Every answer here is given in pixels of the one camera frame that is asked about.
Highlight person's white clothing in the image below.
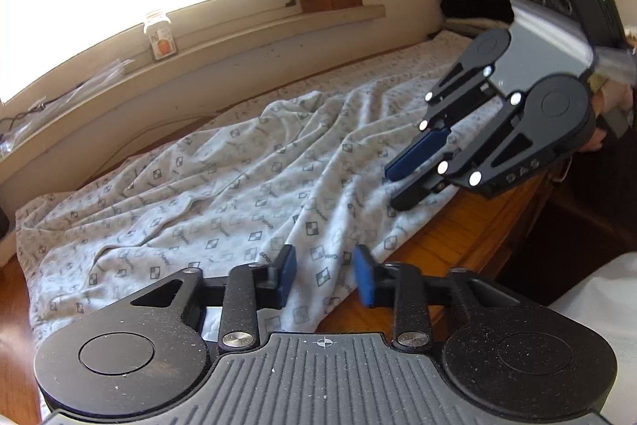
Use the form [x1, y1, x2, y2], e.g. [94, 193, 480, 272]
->
[547, 251, 637, 356]

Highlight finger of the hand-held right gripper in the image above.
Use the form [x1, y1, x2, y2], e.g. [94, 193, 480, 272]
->
[385, 57, 498, 183]
[391, 94, 548, 212]

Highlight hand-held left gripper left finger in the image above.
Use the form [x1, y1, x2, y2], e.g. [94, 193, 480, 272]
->
[130, 244, 298, 350]

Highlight black cable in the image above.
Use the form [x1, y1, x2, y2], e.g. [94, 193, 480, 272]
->
[0, 101, 61, 157]

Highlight person's right hand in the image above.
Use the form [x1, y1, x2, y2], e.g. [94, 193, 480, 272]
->
[590, 76, 637, 153]

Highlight clear plastic bag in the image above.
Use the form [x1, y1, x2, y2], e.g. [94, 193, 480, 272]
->
[30, 57, 137, 112]

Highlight clear bottle with orange label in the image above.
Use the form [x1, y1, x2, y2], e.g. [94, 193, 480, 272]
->
[143, 9, 176, 60]

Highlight folded white printed garment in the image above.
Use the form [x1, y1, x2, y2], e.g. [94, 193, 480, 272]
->
[445, 18, 508, 38]

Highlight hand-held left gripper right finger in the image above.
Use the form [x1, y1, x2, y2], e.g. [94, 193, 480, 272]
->
[354, 244, 501, 350]

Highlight cream window sill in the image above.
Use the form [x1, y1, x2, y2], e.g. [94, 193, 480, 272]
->
[0, 3, 386, 167]

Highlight white printed pajama pants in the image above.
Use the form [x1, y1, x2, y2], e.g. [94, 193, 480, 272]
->
[15, 31, 508, 349]

